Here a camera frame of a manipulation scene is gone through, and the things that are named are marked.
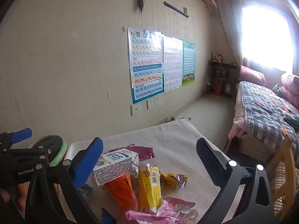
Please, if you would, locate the white blue milk carton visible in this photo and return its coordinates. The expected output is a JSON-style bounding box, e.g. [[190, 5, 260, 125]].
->
[[92, 148, 139, 186]]

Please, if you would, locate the window curtain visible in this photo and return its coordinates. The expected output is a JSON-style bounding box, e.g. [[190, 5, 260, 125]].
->
[[215, 0, 243, 65]]

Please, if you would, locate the dark bedside shelf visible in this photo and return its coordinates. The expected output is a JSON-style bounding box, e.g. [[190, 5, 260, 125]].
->
[[206, 60, 240, 99]]

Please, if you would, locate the wooden chair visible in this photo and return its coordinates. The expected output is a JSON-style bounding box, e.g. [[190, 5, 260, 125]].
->
[[266, 135, 298, 223]]

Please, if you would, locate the dark pink snack bag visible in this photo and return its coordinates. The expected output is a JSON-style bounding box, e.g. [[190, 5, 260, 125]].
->
[[105, 144, 155, 161]]

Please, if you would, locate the yellow snack box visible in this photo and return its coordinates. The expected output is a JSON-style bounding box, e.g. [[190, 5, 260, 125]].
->
[[138, 163, 162, 214]]

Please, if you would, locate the white grid wall poster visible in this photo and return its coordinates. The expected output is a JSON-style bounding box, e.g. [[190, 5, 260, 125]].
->
[[163, 35, 183, 91]]

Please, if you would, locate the pink pillow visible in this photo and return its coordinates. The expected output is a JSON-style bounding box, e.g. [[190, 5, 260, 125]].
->
[[239, 65, 266, 86]]

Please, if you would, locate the orange plastic wrapper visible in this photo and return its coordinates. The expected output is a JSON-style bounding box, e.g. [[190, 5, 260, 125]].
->
[[104, 173, 137, 215]]

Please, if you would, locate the bed with plaid quilt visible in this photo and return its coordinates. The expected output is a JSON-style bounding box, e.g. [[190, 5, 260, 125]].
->
[[228, 81, 298, 165]]

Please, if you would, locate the white wall socket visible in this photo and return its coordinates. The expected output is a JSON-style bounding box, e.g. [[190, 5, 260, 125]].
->
[[147, 97, 155, 110]]

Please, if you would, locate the folded pink blanket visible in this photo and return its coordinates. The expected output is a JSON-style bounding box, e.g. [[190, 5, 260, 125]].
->
[[280, 72, 299, 109]]

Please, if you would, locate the light pink snack bag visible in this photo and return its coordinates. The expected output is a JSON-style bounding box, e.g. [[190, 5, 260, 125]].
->
[[118, 197, 199, 223]]

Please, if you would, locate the green number wall poster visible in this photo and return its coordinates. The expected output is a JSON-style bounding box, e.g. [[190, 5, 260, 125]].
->
[[182, 41, 195, 85]]

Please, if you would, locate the red bin with green rim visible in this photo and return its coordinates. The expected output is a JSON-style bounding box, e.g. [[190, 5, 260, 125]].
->
[[28, 135, 68, 167]]

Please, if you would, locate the small red bucket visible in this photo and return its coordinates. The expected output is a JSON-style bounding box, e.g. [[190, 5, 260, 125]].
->
[[214, 82, 223, 96]]

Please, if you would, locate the yellow chocolate wrapper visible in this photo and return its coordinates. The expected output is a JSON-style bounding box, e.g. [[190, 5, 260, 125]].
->
[[159, 171, 189, 190]]

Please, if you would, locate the white table cloth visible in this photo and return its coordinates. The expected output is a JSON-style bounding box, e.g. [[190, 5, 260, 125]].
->
[[65, 119, 220, 223]]

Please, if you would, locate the blue pinyin wall poster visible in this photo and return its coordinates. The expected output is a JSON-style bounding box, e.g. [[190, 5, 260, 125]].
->
[[128, 28, 164, 104]]

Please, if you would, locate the person left hand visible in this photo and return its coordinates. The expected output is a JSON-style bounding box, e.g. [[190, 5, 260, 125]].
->
[[0, 189, 10, 203]]

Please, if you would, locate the black wall rail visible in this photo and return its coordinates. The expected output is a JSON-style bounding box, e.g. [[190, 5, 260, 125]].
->
[[163, 1, 189, 18]]

